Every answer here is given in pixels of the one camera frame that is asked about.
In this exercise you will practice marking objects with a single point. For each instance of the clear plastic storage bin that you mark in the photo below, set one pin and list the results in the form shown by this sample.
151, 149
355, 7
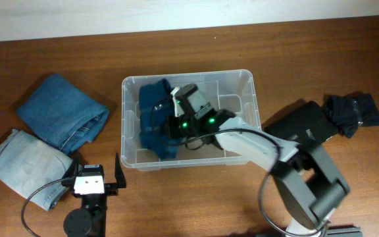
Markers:
233, 90

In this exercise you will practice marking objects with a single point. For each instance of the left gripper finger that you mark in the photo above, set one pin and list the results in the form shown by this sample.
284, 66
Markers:
73, 168
118, 173

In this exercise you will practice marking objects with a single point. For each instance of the light blue jeans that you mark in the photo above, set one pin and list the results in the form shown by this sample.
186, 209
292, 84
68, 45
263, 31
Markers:
27, 163

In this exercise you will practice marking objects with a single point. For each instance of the black taped garment bundle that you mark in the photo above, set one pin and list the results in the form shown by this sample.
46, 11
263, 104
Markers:
348, 113

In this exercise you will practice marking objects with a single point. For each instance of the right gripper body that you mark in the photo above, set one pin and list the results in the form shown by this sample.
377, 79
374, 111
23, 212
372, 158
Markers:
191, 120

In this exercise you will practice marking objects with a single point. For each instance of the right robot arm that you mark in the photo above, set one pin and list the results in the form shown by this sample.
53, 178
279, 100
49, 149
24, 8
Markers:
308, 181

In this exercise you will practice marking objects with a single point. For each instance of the dark blue folded jeans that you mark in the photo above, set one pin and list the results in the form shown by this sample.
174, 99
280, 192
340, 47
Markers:
62, 115

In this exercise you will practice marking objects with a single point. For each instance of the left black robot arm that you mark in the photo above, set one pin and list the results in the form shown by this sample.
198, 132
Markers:
89, 219

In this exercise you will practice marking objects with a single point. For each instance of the teal blue taped garment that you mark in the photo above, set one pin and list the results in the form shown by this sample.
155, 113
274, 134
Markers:
155, 106

